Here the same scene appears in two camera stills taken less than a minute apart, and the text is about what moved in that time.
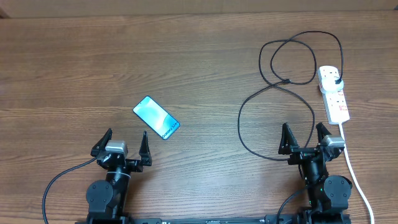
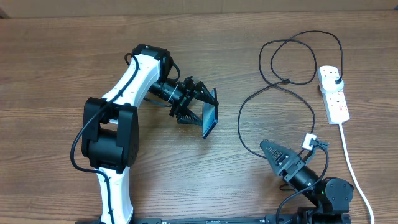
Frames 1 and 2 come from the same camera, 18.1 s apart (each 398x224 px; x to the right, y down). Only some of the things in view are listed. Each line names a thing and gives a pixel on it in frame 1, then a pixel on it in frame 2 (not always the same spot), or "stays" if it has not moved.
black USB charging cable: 310,106 to 284,80
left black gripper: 137,165 to 181,107
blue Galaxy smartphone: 157,117 to 209,115
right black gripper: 287,145 to 285,158
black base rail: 335,219 stays
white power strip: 334,103 stays
